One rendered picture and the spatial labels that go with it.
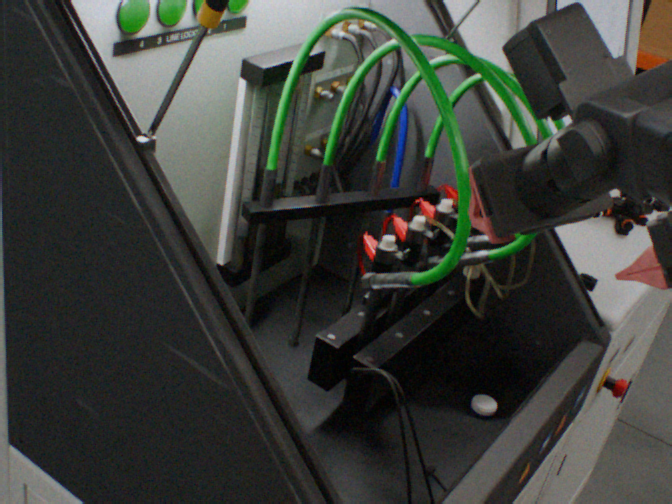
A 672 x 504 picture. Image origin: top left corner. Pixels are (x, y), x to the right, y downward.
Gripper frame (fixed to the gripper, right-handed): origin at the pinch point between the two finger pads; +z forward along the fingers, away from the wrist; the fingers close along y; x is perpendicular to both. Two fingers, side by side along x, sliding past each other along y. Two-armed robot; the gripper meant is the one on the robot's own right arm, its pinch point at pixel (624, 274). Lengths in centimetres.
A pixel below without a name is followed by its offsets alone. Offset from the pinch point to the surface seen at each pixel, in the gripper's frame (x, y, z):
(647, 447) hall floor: -140, -63, 110
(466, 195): 17.6, 13.0, 2.0
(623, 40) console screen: -80, 40, 37
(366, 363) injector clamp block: 10.9, -1.7, 34.9
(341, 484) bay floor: 16.2, -16.2, 41.7
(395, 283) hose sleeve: 17.3, 7.0, 16.8
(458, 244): 17.9, 8.7, 4.9
